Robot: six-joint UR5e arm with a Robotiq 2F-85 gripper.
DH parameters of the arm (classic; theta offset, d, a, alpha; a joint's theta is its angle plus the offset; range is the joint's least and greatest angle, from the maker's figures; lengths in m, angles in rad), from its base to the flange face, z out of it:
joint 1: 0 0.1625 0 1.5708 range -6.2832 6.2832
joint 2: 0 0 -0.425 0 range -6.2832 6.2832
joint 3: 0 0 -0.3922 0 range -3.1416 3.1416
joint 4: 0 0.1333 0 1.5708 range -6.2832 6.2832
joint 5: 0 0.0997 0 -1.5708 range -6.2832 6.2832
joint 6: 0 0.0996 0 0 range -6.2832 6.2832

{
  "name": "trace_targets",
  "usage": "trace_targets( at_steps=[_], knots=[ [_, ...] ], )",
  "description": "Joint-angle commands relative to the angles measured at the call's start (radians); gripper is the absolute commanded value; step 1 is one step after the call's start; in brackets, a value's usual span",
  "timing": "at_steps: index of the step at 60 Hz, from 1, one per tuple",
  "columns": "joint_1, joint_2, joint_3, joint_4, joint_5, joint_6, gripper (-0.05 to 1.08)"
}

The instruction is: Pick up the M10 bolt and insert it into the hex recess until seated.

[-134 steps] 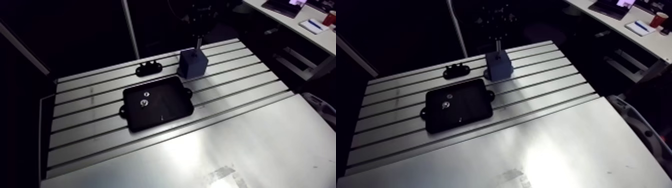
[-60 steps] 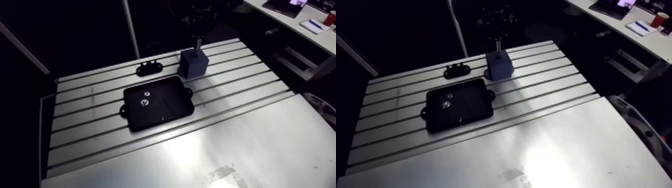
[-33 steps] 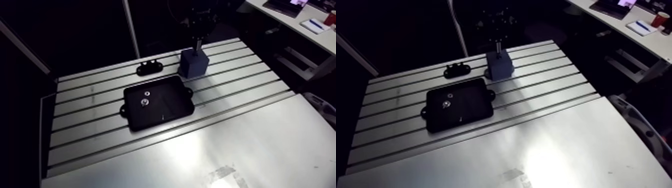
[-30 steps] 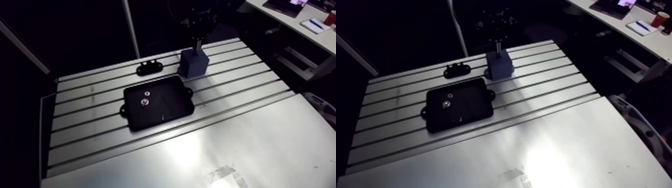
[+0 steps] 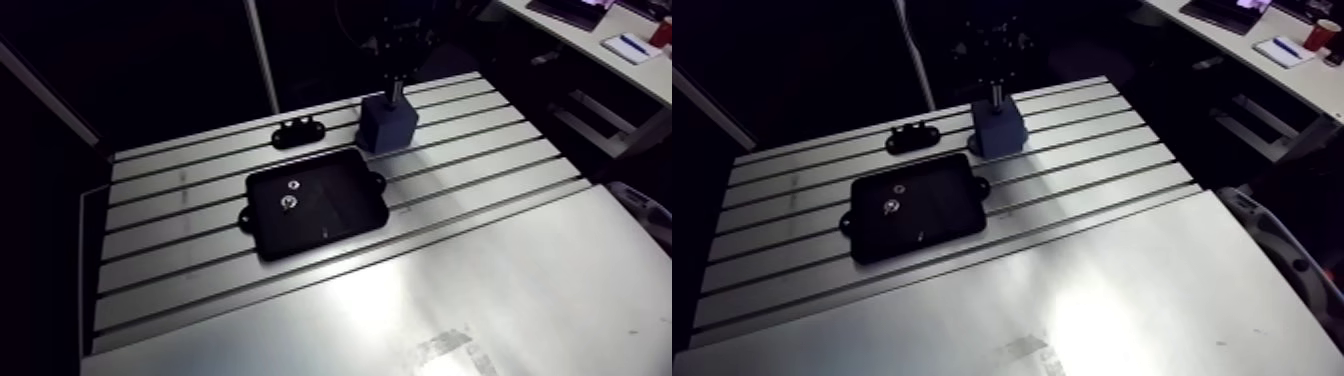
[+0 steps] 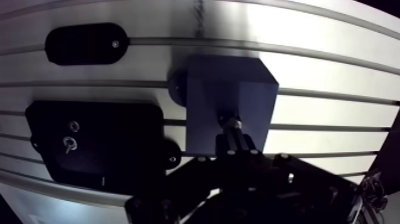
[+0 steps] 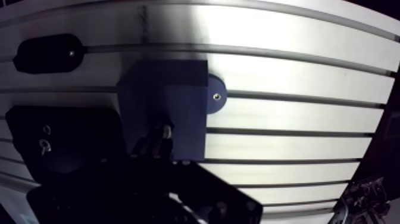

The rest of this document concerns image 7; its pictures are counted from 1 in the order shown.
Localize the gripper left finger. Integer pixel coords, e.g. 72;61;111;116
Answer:
26;124;164;224

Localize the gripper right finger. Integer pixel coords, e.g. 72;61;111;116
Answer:
161;123;264;224

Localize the black tray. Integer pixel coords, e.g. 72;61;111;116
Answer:
4;105;128;186

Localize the dark blue-grey block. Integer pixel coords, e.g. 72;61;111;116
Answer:
116;59;227;162

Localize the black oval holder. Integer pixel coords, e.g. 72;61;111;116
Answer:
12;33;88;75

